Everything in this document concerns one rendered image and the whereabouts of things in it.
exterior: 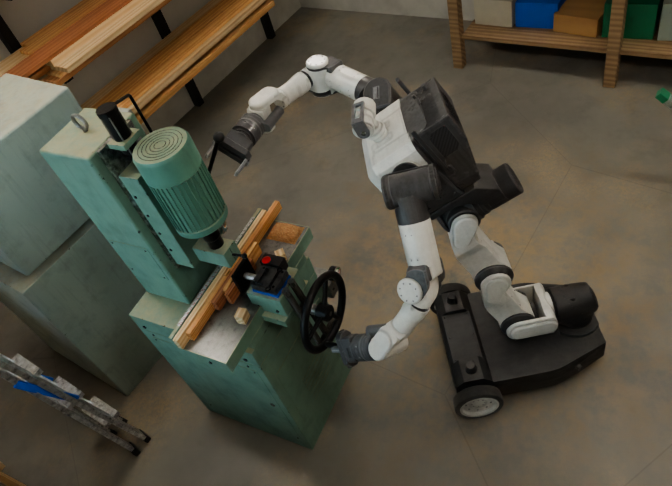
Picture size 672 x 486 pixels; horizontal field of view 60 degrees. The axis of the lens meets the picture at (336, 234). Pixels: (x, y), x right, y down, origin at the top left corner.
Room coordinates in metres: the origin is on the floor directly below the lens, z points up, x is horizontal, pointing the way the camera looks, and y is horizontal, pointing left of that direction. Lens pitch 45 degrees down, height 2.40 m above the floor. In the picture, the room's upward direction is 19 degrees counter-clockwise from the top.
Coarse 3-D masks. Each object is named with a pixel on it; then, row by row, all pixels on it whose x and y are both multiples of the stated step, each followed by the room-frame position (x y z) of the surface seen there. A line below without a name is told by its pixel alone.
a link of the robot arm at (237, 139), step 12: (240, 120) 1.63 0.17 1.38; (252, 120) 1.62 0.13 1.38; (228, 132) 1.59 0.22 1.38; (240, 132) 1.58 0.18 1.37; (252, 132) 1.58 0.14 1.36; (228, 144) 1.54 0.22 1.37; (240, 144) 1.55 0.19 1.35; (252, 144) 1.56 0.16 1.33; (228, 156) 1.55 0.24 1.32; (240, 156) 1.52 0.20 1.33
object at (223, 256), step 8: (200, 240) 1.50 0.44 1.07; (224, 240) 1.46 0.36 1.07; (232, 240) 1.45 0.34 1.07; (192, 248) 1.48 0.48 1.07; (200, 248) 1.46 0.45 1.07; (208, 248) 1.45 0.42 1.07; (224, 248) 1.42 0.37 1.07; (232, 248) 1.43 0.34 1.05; (200, 256) 1.47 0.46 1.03; (208, 256) 1.44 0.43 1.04; (216, 256) 1.42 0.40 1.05; (224, 256) 1.40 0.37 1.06; (232, 256) 1.42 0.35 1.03; (216, 264) 1.43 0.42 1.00; (224, 264) 1.41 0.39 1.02; (232, 264) 1.40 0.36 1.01
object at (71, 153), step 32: (64, 128) 1.69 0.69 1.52; (96, 128) 1.63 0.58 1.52; (64, 160) 1.55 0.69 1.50; (96, 160) 1.50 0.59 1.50; (96, 192) 1.53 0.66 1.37; (96, 224) 1.61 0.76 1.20; (128, 224) 1.50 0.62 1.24; (128, 256) 1.58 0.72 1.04; (160, 256) 1.49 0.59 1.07; (160, 288) 1.55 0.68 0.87; (192, 288) 1.52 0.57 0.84
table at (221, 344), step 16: (272, 224) 1.64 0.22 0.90; (272, 240) 1.56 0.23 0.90; (304, 240) 1.53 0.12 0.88; (288, 256) 1.46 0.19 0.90; (256, 272) 1.43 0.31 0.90; (304, 288) 1.32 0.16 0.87; (240, 304) 1.32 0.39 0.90; (208, 320) 1.30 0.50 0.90; (224, 320) 1.27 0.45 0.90; (256, 320) 1.24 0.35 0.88; (272, 320) 1.24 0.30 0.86; (288, 320) 1.22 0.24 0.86; (208, 336) 1.23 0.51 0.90; (224, 336) 1.21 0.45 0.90; (240, 336) 1.19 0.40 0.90; (192, 352) 1.19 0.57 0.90; (208, 352) 1.17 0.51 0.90; (224, 352) 1.15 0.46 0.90; (240, 352) 1.15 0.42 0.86; (224, 368) 1.12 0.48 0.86
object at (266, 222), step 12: (276, 204) 1.70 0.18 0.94; (264, 216) 1.66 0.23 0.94; (276, 216) 1.68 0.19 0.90; (264, 228) 1.61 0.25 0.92; (252, 240) 1.55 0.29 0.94; (216, 288) 1.39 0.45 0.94; (204, 312) 1.30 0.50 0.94; (192, 324) 1.27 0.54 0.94; (204, 324) 1.28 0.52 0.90; (192, 336) 1.23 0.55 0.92
